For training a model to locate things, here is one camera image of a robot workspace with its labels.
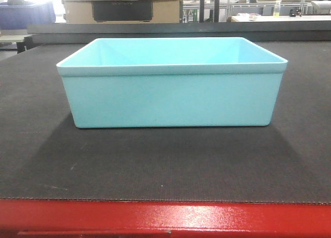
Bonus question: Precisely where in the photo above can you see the light teal plastic bin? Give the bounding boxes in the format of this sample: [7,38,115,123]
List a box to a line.
[57,37,288,128]

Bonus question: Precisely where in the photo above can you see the black conveyor belt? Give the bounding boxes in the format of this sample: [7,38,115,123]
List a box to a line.
[0,23,331,205]

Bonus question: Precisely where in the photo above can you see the cardboard box stack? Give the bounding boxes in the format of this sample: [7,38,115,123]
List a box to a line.
[62,0,181,24]

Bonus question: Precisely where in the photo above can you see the yellow liquid bottle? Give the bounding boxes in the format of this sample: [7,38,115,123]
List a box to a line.
[273,1,281,18]

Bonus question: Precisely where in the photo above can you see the white background table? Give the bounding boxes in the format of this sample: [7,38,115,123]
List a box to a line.
[231,14,330,22]

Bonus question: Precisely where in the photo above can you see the red conveyor frame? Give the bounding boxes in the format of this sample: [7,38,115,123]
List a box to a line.
[1,199,330,237]

